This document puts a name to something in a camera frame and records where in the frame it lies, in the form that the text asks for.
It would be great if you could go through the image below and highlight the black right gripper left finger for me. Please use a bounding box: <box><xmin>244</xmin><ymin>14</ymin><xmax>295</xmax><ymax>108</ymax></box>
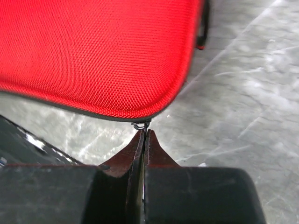
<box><xmin>99</xmin><ymin>130</ymin><xmax>144</xmax><ymax>224</ymax></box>

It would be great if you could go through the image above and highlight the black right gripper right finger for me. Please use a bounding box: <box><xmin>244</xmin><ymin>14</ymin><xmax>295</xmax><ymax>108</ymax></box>
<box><xmin>144</xmin><ymin>129</ymin><xmax>180</xmax><ymax>224</ymax></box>

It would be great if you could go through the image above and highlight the red black medicine case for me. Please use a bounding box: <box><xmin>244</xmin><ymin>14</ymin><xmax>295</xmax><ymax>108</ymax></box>
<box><xmin>0</xmin><ymin>0</ymin><xmax>210</xmax><ymax>123</ymax></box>

